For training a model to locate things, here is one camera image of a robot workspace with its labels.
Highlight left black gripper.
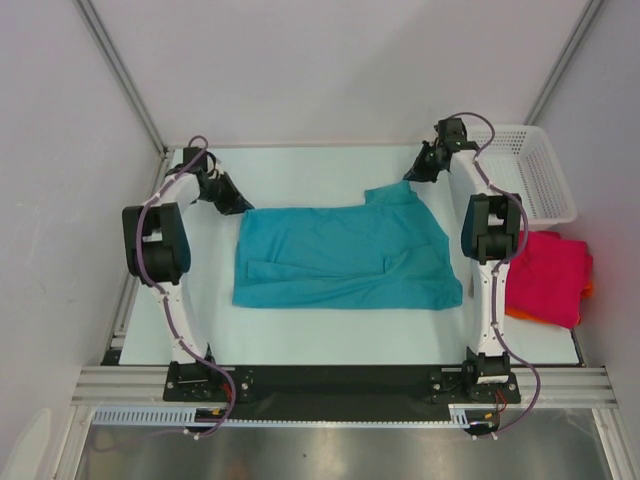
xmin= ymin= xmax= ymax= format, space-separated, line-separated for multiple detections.
xmin=199 ymin=172 xmax=255 ymax=216

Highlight teal t shirt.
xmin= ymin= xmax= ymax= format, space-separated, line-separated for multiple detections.
xmin=232 ymin=181 xmax=463 ymax=311

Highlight white plastic perforated basket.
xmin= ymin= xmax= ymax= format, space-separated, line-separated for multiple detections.
xmin=467 ymin=124 xmax=577 ymax=230

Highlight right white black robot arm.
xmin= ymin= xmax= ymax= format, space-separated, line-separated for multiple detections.
xmin=403 ymin=112 xmax=528 ymax=405

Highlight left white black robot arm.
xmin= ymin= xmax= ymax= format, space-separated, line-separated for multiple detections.
xmin=122 ymin=136 xmax=253 ymax=403

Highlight folded red t shirt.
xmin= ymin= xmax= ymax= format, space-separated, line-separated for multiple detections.
xmin=505 ymin=231 xmax=593 ymax=329

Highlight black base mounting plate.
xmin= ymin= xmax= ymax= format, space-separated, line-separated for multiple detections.
xmin=162 ymin=363 xmax=523 ymax=422

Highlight folded orange t shirt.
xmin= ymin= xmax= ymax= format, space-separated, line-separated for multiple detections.
xmin=505 ymin=281 xmax=595 ymax=325

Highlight left aluminium corner post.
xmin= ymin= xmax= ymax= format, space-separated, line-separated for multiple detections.
xmin=72 ymin=0 xmax=167 ymax=155

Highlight aluminium corner post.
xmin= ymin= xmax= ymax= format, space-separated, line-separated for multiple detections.
xmin=524 ymin=0 xmax=608 ymax=125
xmin=72 ymin=0 xmax=167 ymax=155

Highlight aluminium frame rail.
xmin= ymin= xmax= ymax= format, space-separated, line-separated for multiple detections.
xmin=71 ymin=366 xmax=618 ymax=409

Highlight right aluminium corner post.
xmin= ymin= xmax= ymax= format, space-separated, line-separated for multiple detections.
xmin=524 ymin=0 xmax=608 ymax=125

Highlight white slotted cable duct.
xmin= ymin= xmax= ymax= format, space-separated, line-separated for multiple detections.
xmin=93 ymin=404 xmax=501 ymax=429

